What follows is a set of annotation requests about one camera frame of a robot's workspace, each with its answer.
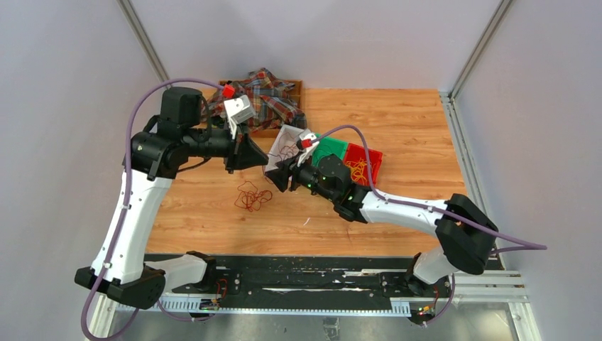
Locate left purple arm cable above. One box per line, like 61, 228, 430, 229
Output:
80, 77, 226, 341

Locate coloured cable bundle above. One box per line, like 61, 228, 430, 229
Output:
234, 180, 274, 212

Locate red cable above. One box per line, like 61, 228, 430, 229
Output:
275, 131, 302, 163

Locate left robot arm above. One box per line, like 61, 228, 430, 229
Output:
75, 87, 268, 309

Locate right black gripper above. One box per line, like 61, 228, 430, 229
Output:
266, 151, 338, 203

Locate yellow cables in red bin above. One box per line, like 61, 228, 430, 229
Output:
348, 158, 377, 185

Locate aluminium frame rail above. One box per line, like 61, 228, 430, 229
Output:
84, 263, 542, 341

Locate green plastic bin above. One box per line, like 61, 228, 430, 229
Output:
312, 137, 349, 166

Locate red plastic bin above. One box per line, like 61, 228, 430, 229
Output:
343, 144, 383, 185

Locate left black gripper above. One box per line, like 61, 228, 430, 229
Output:
185, 116, 270, 173

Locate plaid shirt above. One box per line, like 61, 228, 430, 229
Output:
202, 67, 307, 131

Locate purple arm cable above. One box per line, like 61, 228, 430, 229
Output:
300, 124, 549, 327
80, 77, 226, 341

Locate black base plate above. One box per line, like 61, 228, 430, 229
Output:
174, 256, 450, 311

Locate white plastic bin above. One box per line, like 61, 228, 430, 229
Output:
263, 124, 308, 172

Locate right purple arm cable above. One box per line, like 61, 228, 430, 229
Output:
300, 124, 549, 327

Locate wooden tray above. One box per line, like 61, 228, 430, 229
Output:
214, 79, 305, 139

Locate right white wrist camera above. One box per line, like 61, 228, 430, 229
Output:
295, 131, 319, 166

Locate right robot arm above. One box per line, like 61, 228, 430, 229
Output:
265, 155, 498, 296

